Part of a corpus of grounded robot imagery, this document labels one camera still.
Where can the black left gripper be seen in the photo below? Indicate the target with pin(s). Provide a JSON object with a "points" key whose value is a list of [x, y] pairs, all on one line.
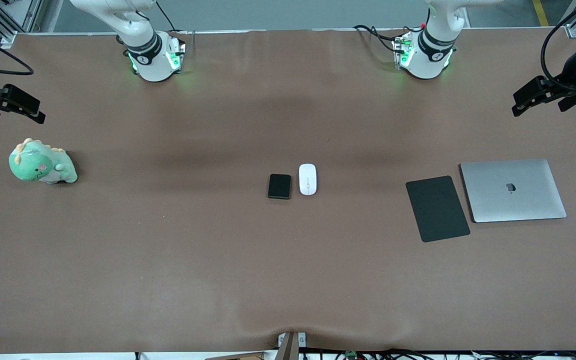
{"points": [[571, 71]]}

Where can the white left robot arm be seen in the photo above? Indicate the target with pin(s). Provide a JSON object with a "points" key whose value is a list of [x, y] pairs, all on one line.
{"points": [[435, 47]]}

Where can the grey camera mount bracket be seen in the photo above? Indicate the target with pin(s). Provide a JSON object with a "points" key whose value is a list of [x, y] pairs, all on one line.
{"points": [[291, 346]]}

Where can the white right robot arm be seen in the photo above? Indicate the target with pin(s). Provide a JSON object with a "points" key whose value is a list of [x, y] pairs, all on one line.
{"points": [[148, 50]]}

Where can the black mouse pad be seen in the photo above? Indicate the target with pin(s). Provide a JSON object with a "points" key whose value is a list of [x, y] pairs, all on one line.
{"points": [[437, 209]]}

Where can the green plush dinosaur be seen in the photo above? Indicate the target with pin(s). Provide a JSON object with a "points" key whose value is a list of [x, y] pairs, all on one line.
{"points": [[38, 165]]}

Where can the black phone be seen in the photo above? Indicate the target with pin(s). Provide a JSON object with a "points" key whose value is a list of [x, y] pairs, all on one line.
{"points": [[279, 186]]}

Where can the silver laptop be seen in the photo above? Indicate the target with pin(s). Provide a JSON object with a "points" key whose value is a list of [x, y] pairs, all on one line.
{"points": [[513, 191]]}

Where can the white computer mouse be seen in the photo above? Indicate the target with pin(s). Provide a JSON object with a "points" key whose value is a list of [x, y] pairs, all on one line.
{"points": [[308, 179]]}

